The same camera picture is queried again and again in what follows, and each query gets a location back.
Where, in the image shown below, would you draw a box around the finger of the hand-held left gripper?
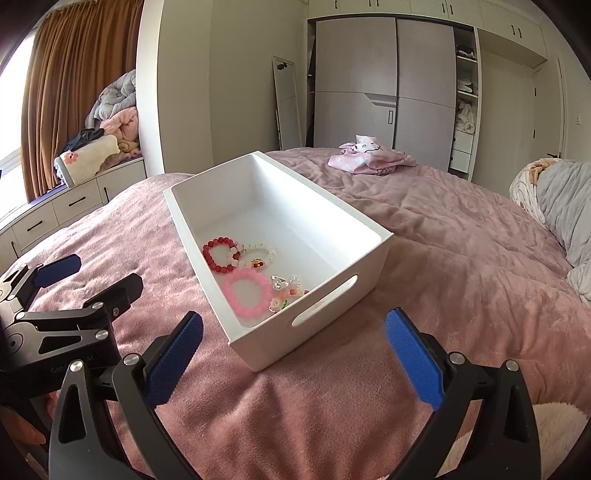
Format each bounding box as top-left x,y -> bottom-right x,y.
0,255 -> 81,319
16,272 -> 144,356

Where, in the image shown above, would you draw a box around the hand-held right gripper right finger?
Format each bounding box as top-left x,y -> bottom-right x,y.
385,308 -> 542,480

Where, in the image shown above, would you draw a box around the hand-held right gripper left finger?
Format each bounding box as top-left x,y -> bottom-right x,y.
48,311 -> 204,480

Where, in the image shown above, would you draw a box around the pink bead bracelet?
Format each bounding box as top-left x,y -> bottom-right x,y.
221,268 -> 274,317

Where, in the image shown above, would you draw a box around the red bead bracelet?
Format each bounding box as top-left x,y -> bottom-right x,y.
202,236 -> 243,273

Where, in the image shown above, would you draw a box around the colorful pastel bead bracelet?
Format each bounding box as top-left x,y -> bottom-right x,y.
269,286 -> 309,315

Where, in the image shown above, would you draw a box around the white bead bracelet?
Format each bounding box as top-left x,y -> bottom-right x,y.
231,241 -> 277,271

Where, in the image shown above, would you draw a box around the white plastic storage box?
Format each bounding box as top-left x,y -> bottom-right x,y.
163,151 -> 394,373

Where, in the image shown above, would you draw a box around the person's left hand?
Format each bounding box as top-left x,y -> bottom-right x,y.
0,408 -> 49,448

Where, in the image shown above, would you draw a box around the grey drawer cabinet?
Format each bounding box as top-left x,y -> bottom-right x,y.
0,157 -> 148,264

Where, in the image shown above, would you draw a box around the cream floral blanket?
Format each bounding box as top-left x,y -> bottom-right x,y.
54,135 -> 122,188

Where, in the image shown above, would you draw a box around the dark clothing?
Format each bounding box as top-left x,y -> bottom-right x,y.
62,128 -> 106,153

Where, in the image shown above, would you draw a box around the window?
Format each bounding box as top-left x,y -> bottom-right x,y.
0,34 -> 35,222

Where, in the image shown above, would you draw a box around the pink fluffy blanket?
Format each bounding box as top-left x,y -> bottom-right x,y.
99,106 -> 140,144

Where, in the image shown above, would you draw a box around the white fluffy rug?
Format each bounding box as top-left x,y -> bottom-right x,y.
443,401 -> 591,480

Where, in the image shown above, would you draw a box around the grey quilt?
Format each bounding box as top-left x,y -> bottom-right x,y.
88,69 -> 137,132

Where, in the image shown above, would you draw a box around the cream patterned pillow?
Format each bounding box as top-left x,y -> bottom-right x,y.
509,158 -> 561,227

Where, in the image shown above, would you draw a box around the brown curtain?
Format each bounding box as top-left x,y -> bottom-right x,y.
21,0 -> 146,199

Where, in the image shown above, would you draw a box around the pink cartoon print cloth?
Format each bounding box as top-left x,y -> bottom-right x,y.
328,134 -> 417,177

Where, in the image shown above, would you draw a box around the light grey duvet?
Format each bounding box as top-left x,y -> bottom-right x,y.
538,159 -> 591,305

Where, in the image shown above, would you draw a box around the folded white clothes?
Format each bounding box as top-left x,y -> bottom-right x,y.
455,78 -> 477,136

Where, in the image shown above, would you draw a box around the leaning floor mirror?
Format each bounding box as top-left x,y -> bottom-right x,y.
271,55 -> 304,151

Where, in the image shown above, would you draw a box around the grey sliding door wardrobe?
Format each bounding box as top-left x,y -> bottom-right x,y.
307,14 -> 481,181

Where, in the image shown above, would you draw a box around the cream room door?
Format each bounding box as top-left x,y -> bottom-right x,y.
531,58 -> 566,160

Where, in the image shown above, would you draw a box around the cream overhead cabinets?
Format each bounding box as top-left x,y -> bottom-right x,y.
307,0 -> 550,70

